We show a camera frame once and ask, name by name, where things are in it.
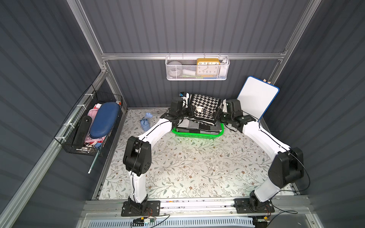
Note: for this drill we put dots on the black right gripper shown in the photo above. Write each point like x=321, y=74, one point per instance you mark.
x=217, y=113

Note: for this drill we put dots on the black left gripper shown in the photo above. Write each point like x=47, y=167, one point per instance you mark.
x=186, y=111

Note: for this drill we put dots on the grey black checked scarf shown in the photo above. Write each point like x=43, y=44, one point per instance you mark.
x=188, y=126

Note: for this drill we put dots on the small houndstooth scarf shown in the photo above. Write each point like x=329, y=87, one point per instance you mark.
x=204, y=109

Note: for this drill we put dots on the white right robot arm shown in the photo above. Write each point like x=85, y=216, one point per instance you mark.
x=287, y=162

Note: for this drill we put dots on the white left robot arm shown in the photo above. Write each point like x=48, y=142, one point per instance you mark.
x=138, y=152

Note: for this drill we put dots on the green plastic basket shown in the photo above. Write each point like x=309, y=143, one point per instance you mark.
x=195, y=133

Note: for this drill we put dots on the blue framed whiteboard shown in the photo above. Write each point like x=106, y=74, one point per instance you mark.
x=256, y=96

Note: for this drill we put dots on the light blue small bottle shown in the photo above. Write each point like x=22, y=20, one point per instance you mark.
x=144, y=122

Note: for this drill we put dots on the white tape roll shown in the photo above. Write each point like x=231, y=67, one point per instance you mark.
x=174, y=69

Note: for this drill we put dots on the yellow alarm clock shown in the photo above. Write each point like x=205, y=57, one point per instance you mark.
x=208, y=67

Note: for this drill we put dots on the blue oval case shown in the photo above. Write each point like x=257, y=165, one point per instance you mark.
x=104, y=120

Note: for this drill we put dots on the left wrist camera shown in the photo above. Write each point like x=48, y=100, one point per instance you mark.
x=185, y=96

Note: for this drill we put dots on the white wire wall basket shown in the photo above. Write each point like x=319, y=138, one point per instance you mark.
x=189, y=67

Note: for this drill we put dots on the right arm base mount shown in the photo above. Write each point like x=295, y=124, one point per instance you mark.
x=251, y=205

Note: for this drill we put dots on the black wire side basket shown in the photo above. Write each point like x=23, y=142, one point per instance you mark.
x=91, y=147

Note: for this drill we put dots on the black remote handle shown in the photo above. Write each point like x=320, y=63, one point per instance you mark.
x=82, y=132

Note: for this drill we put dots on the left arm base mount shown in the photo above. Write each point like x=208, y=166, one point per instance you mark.
x=146, y=208

